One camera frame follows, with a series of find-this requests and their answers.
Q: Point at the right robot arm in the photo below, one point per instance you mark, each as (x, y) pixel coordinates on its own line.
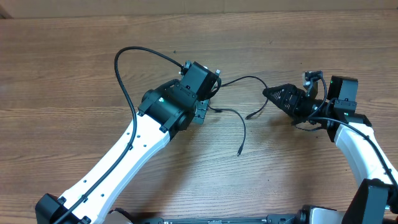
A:
(353, 135)

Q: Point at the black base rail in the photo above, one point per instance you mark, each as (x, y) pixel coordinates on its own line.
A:
(224, 220)

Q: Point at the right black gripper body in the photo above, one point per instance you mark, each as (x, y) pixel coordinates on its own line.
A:
(305, 106)

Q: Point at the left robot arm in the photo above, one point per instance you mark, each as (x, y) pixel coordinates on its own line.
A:
(164, 112)

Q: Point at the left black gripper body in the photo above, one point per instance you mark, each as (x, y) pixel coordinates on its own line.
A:
(200, 111)

